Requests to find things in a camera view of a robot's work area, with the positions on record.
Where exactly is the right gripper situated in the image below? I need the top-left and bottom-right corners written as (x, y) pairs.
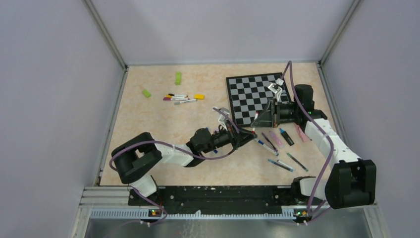
top-left (251, 97), bottom-right (300, 127)

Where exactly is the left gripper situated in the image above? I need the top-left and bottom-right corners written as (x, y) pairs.
top-left (202, 121), bottom-right (257, 155)

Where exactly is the lilac highlighter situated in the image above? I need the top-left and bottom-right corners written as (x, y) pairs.
top-left (269, 130), bottom-right (284, 149)

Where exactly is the blue black highlighter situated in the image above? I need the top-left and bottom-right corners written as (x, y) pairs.
top-left (279, 128), bottom-right (295, 146)

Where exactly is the dark thin pen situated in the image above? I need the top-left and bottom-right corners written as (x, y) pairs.
top-left (261, 132), bottom-right (278, 152)

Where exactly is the blue capped white marker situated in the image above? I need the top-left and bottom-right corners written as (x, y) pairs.
top-left (255, 138), bottom-right (279, 156)

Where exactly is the blue thin pen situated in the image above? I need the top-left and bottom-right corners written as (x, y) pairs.
top-left (268, 159), bottom-right (294, 172)

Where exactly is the green thin pen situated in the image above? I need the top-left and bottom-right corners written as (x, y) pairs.
top-left (286, 152), bottom-right (309, 172)

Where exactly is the grey capped marker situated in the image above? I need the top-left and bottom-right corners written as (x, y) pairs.
top-left (174, 99), bottom-right (197, 105)

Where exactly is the black capped marker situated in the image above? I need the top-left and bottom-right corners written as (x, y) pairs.
top-left (167, 94), bottom-right (188, 98)

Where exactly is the pink highlighter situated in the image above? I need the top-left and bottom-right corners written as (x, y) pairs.
top-left (294, 124), bottom-right (310, 143)

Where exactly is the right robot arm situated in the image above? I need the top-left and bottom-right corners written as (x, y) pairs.
top-left (251, 83), bottom-right (376, 209)

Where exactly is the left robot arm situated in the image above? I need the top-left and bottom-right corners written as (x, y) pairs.
top-left (109, 127), bottom-right (257, 205)

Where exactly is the black white chessboard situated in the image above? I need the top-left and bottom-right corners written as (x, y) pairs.
top-left (226, 72), bottom-right (282, 127)

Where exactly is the yellow block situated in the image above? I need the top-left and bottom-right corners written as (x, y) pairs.
top-left (194, 94), bottom-right (205, 100)

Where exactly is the green block far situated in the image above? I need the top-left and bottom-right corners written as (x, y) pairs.
top-left (175, 72), bottom-right (182, 85)

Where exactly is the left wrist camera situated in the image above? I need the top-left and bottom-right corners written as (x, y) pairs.
top-left (212, 107), bottom-right (230, 130)

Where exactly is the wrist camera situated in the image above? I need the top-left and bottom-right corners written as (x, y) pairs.
top-left (267, 78), bottom-right (284, 103)
top-left (212, 107), bottom-right (230, 130)

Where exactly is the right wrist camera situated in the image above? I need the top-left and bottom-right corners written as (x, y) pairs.
top-left (267, 78), bottom-right (284, 103)

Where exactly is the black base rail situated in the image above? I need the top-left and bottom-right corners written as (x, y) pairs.
top-left (149, 185), bottom-right (309, 215)

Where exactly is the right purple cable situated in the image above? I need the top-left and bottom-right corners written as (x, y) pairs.
top-left (282, 61), bottom-right (335, 224)

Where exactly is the purple cable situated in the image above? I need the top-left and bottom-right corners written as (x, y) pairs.
top-left (108, 108), bottom-right (240, 226)
top-left (282, 61), bottom-right (335, 224)

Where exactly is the green block near wall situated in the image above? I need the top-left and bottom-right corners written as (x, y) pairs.
top-left (142, 89), bottom-right (151, 98)

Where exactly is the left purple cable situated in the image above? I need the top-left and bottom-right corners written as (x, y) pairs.
top-left (108, 108), bottom-right (240, 226)

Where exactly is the aluminium frame rail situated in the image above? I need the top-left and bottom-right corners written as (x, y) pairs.
top-left (78, 186), bottom-right (329, 221)

